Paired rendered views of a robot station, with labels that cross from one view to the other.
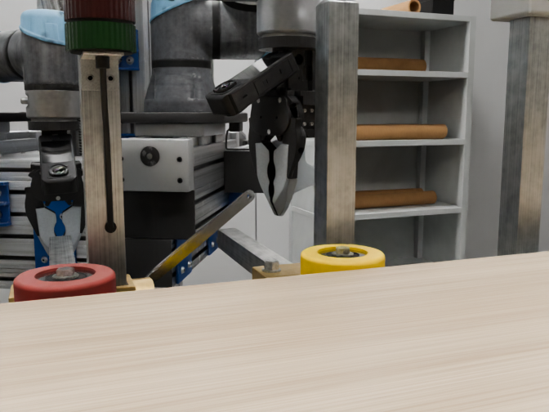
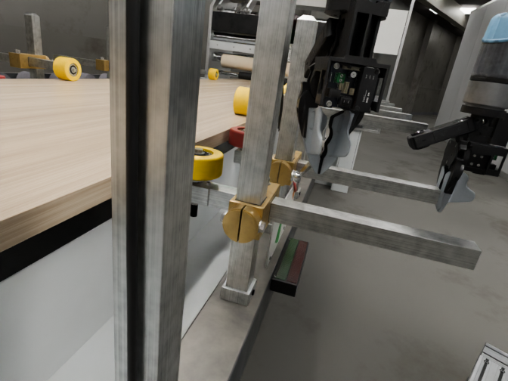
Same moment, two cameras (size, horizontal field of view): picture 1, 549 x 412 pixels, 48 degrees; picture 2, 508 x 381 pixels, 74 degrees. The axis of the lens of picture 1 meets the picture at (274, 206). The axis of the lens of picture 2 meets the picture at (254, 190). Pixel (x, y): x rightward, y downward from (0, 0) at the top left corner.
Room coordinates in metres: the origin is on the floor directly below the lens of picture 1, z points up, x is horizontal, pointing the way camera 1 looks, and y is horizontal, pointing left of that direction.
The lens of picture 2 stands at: (0.93, -0.44, 1.04)
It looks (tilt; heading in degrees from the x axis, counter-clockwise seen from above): 20 degrees down; 123
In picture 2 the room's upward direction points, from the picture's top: 8 degrees clockwise
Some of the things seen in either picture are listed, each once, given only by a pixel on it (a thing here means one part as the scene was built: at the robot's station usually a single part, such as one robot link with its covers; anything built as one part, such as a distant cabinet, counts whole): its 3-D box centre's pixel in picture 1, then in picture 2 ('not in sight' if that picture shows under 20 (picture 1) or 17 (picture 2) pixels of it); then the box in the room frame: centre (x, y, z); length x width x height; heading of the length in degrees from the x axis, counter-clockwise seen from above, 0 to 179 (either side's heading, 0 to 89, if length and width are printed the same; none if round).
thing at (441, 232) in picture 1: (378, 159); not in sight; (3.47, -0.58, 0.77); 0.90 x 0.45 x 1.55; 112
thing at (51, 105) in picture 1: (51, 106); (487, 96); (0.91, 0.32, 1.05); 0.08 x 0.08 x 0.05
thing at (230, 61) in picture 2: not in sight; (283, 69); (-0.80, 2.43, 1.04); 1.43 x 0.12 x 0.12; 20
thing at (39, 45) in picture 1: (48, 51); (506, 50); (0.91, 0.32, 1.12); 0.09 x 0.08 x 0.11; 55
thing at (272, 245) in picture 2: not in sight; (283, 217); (0.63, 0.15, 0.75); 0.26 x 0.01 x 0.10; 110
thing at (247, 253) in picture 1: (272, 271); (315, 220); (0.76, 0.00, 0.84); 0.44 x 0.03 x 0.04; 20
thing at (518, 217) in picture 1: (521, 202); (150, 246); (0.77, -0.31, 0.92); 0.05 x 0.05 x 0.45; 20
